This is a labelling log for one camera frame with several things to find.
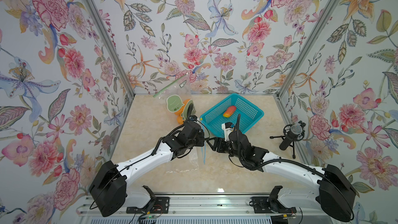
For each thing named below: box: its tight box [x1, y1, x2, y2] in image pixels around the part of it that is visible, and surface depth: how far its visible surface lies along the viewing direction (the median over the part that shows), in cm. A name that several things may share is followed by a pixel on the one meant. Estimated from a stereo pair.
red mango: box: [222, 105, 237, 118], surface depth 109 cm
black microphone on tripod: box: [269, 120, 307, 159], surface depth 80 cm
